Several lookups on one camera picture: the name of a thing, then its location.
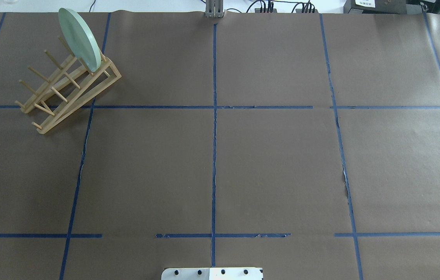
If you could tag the pale green round plate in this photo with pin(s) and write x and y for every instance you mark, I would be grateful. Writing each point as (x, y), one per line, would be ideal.
(80, 38)

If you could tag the black usb hub left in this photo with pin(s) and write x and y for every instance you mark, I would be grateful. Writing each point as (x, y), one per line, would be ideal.
(267, 8)

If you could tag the black usb hub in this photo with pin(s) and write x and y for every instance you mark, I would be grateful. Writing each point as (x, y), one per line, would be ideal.
(267, 8)
(305, 8)

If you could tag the black usb hub right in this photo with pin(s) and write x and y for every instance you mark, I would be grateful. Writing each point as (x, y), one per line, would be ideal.
(305, 8)

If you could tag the wooden dish rack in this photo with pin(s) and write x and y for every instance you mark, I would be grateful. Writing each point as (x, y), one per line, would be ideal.
(71, 85)

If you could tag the black computer box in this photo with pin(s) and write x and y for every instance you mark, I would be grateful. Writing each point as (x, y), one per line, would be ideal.
(381, 7)

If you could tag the grey aluminium frame post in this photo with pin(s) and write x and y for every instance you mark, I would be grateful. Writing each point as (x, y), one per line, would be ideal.
(214, 8)

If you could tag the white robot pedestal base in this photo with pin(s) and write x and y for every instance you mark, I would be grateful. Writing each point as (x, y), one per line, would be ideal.
(213, 273)

